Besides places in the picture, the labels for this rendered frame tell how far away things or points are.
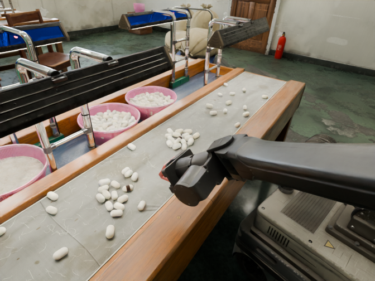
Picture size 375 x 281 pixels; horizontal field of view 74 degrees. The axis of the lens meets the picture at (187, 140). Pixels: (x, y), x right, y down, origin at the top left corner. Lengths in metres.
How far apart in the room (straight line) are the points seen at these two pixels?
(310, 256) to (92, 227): 0.81
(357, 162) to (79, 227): 0.65
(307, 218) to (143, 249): 0.77
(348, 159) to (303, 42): 5.13
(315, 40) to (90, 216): 5.01
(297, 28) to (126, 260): 5.11
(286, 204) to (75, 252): 0.88
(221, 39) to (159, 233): 0.83
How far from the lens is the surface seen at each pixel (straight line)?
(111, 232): 0.69
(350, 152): 0.30
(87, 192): 0.83
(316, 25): 5.32
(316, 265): 1.17
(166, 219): 0.69
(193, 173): 0.48
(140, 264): 0.63
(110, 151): 0.94
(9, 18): 3.14
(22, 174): 0.98
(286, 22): 5.44
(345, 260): 1.15
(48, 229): 0.77
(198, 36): 4.00
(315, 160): 0.31
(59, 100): 0.60
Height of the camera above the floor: 1.31
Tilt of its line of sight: 34 degrees down
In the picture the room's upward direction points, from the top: 3 degrees clockwise
